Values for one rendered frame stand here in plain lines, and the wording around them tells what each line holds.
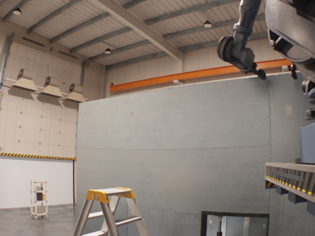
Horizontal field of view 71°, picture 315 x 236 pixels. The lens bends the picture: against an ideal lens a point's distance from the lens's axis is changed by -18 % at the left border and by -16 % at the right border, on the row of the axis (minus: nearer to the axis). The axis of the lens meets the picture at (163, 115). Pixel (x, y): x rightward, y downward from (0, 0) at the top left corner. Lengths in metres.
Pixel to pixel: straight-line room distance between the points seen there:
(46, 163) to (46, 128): 1.67
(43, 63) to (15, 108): 2.63
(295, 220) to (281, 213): 0.13
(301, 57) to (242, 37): 0.60
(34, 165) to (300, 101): 11.41
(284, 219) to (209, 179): 0.72
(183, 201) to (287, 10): 1.78
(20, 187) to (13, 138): 2.19
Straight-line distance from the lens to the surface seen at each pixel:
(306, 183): 0.71
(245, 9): 1.60
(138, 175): 2.50
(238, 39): 1.61
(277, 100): 2.03
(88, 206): 1.94
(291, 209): 2.02
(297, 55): 1.11
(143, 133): 2.47
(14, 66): 11.87
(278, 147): 1.99
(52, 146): 12.50
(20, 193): 12.02
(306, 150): 1.07
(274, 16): 0.98
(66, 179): 13.32
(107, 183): 2.78
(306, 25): 0.87
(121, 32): 11.42
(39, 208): 10.37
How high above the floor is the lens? 2.57
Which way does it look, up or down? 9 degrees up
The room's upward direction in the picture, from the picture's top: 1 degrees clockwise
